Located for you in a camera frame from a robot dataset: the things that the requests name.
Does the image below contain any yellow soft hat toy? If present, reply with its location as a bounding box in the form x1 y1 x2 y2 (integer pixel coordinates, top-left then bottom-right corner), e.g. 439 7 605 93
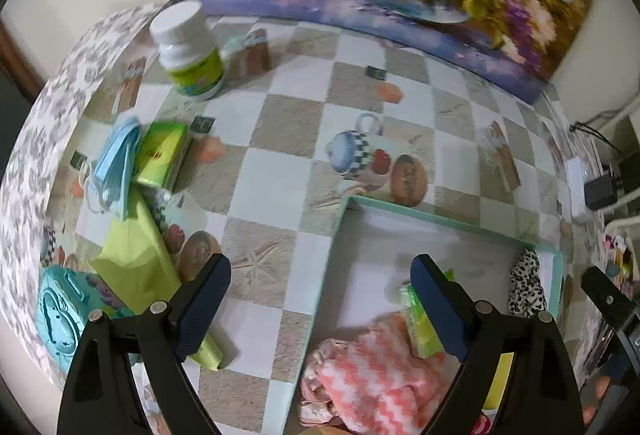
483 353 514 410

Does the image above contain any green cloth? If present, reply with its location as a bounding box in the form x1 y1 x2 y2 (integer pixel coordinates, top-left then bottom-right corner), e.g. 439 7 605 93
89 184 227 372

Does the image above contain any blue face mask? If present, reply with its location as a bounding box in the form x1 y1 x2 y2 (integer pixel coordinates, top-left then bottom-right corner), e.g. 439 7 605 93
79 117 142 221

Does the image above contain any green tissue pack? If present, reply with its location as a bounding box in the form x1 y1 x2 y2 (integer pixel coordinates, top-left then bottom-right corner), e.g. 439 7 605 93
132 121 191 192
398 281 444 359

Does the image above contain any black white leopard scrunchie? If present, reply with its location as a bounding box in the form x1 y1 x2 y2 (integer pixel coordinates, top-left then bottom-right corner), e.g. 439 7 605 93
508 247 547 318

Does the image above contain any teal plastic box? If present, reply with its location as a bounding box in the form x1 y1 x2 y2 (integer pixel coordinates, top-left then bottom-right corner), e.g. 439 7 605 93
36 265 134 373

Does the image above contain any pink white fluffy cloth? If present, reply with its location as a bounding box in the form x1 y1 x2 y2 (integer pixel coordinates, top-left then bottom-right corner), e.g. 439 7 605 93
297 314 459 434

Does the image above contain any black power adapter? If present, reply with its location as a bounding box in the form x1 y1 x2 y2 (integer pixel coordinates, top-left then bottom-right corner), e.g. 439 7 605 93
584 173 620 211

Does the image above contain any teal-rimmed white tray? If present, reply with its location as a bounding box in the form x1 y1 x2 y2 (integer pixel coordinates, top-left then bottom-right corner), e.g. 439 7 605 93
282 194 566 435

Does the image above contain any white rack shelf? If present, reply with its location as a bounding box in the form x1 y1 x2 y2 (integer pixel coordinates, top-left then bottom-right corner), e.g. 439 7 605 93
601 97 639 236

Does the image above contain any white green-label pill bottle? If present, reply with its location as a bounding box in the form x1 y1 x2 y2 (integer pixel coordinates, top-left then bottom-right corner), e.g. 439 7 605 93
150 0 224 100

